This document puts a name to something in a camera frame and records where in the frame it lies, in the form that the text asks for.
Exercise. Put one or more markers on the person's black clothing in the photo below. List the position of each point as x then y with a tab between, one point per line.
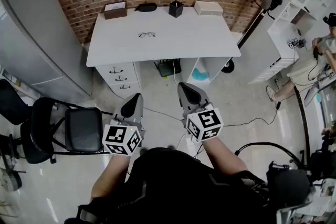
170	186

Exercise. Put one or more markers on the light blue plastic item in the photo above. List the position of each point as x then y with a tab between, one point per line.
200	75

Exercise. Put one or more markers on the grey cabinet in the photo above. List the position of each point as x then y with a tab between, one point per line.
34	34

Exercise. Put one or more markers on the black square pen holder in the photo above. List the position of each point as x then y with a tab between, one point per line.
175	11

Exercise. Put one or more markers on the black router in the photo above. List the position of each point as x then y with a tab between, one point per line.
168	68

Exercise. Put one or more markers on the black office chair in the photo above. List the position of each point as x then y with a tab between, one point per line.
11	102

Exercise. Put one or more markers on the white chair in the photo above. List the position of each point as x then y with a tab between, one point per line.
311	94

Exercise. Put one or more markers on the black glasses case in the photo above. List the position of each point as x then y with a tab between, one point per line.
147	7

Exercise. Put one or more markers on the white desk drawer unit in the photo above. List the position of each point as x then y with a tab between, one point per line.
118	70

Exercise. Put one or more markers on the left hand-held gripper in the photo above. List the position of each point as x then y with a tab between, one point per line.
118	139

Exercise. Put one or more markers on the black coat rack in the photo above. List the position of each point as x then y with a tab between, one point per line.
252	27

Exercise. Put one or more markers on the white desk open shelf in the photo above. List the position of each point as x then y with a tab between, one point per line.
218	68

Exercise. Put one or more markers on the black equipment pack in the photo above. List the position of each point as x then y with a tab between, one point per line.
288	183

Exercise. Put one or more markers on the person's black left shoe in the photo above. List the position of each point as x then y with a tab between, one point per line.
144	151

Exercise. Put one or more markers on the white rectangular box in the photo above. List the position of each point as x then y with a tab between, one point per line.
208	9

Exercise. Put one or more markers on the black folding chair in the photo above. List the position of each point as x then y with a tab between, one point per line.
84	128

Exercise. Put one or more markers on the white shelf unit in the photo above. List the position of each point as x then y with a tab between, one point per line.
278	34

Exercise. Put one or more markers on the person's right forearm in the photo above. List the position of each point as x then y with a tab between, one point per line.
223	157

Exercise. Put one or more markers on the dark curved rail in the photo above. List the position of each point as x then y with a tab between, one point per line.
303	115

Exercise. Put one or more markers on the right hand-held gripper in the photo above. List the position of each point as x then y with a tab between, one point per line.
204	123

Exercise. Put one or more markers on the person's left forearm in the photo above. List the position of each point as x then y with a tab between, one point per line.
110	178

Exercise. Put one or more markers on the brown wooden box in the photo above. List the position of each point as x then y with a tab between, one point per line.
115	13

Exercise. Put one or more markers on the person's black right shoe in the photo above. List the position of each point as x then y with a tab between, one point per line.
171	147

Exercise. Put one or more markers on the person's black shoe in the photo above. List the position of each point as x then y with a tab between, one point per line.
171	147
144	151

